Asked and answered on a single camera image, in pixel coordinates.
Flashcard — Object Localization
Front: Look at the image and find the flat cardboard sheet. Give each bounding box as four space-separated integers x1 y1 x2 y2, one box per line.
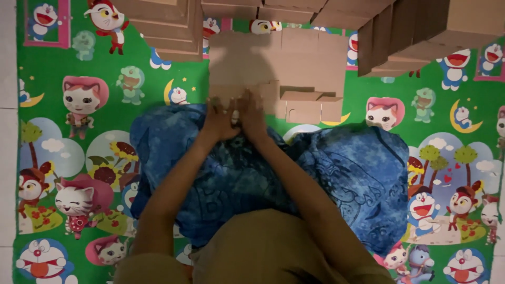
208 28 350 99

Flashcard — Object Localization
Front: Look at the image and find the green cartoon print play mat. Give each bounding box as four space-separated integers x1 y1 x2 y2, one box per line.
12 0 505 284

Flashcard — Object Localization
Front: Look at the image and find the person's left hand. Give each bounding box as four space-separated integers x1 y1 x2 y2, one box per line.
201 97 241 143

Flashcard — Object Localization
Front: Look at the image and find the cardboard box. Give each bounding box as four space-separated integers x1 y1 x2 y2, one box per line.
209 80 344 125

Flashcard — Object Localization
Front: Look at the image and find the olive brown shirt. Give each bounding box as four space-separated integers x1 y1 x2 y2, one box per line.
114 209 396 284

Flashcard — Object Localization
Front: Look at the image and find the person's right hand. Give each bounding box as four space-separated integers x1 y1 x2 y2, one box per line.
237 89 271 139

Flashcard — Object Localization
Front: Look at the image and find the stack of brown cardboard boxes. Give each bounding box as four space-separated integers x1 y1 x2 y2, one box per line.
201 0 328 25
311 0 505 78
112 0 204 63

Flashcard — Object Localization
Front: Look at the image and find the blue patterned skirt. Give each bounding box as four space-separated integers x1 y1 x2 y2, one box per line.
129 103 410 256

